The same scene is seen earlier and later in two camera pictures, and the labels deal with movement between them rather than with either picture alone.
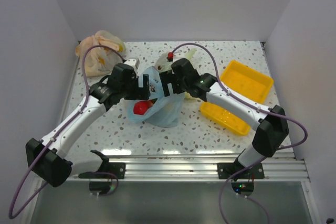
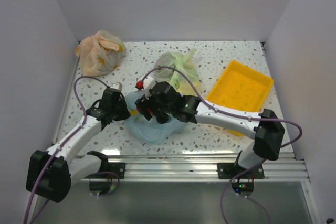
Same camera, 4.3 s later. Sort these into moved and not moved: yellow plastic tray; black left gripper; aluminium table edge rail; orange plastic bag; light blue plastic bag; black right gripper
Moved: light blue plastic bag; black left gripper; black right gripper
Not moved: aluminium table edge rail; yellow plastic tray; orange plastic bag
